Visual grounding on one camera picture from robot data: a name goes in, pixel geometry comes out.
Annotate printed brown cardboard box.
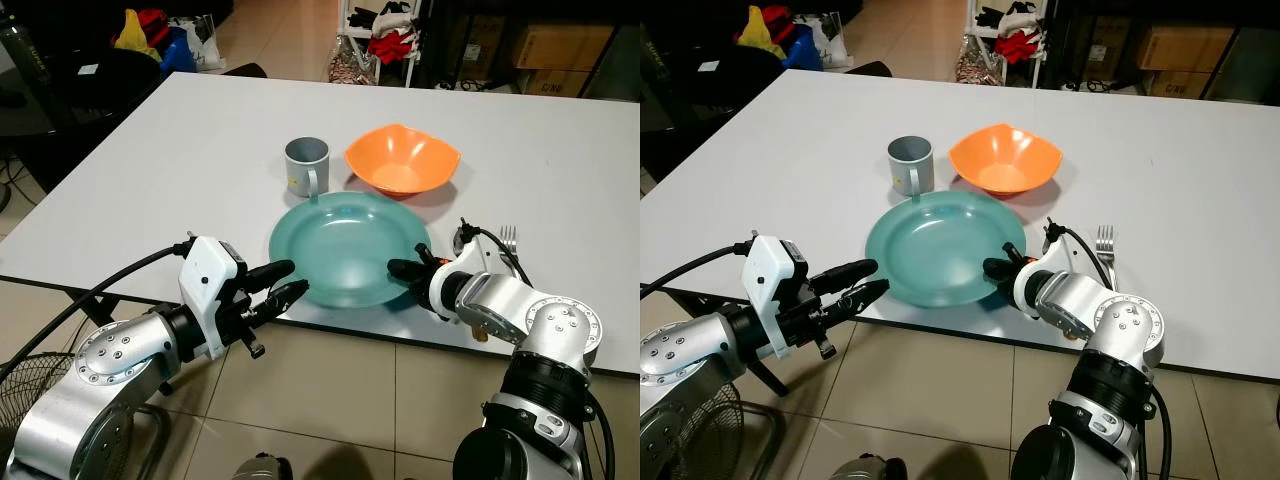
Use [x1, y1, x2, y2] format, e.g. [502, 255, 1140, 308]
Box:
[520, 68, 593, 99]
[1146, 70, 1213, 99]

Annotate black right shoulder cable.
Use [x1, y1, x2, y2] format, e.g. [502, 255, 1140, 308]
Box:
[584, 390, 617, 480]
[1148, 385, 1177, 480]

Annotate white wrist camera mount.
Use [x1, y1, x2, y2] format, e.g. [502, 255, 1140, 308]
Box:
[180, 236, 248, 363]
[745, 235, 809, 359]
[1012, 255, 1069, 319]
[428, 255, 483, 319]

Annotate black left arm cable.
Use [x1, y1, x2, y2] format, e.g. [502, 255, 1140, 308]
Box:
[640, 240, 757, 301]
[0, 240, 196, 386]

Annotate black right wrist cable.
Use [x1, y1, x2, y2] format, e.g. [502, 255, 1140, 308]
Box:
[1043, 218, 1117, 291]
[455, 218, 536, 291]

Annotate blue bag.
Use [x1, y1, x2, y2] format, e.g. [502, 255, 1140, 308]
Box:
[158, 28, 197, 76]
[782, 26, 823, 71]

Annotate white plastic bag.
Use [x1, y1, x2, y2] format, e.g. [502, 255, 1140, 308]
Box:
[188, 14, 227, 71]
[812, 12, 853, 69]

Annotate large brown cardboard box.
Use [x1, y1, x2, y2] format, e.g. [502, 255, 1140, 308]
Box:
[512, 24, 613, 71]
[1136, 24, 1235, 71]

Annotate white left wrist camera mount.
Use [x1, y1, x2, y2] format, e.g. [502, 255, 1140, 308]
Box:
[180, 236, 248, 363]
[745, 235, 809, 359]

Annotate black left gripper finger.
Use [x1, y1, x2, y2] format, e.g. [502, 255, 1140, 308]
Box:
[822, 279, 890, 323]
[250, 280, 310, 323]
[812, 258, 879, 293]
[243, 260, 297, 293]

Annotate dark cardboard box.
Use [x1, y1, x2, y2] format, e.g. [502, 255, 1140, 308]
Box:
[460, 15, 509, 83]
[1084, 15, 1133, 83]

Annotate teal plastic plate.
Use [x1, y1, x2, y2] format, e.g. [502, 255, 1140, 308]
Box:
[864, 190, 1029, 309]
[268, 190, 433, 309]

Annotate orange plastic bowl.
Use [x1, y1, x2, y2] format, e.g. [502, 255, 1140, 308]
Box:
[344, 123, 462, 197]
[948, 123, 1064, 196]

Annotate grey mug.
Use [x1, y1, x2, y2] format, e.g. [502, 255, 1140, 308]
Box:
[284, 137, 331, 199]
[887, 136, 935, 198]

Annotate white metal rack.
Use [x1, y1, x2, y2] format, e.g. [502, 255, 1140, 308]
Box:
[962, 0, 1051, 89]
[338, 0, 423, 89]

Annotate red cloth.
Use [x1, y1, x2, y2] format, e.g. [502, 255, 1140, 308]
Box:
[994, 30, 1043, 65]
[138, 8, 171, 46]
[368, 30, 417, 65]
[760, 5, 796, 41]

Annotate black office chair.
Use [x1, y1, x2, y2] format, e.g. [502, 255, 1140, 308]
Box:
[30, 45, 173, 161]
[640, 42, 786, 166]

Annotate yellow cloth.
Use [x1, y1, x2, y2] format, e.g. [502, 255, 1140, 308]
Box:
[738, 8, 786, 56]
[112, 10, 161, 59]

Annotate black wire floor fan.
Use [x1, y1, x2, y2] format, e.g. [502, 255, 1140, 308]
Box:
[0, 350, 136, 480]
[688, 380, 749, 480]

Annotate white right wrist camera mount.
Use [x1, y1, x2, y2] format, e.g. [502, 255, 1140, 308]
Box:
[1012, 255, 1069, 319]
[428, 255, 483, 319]

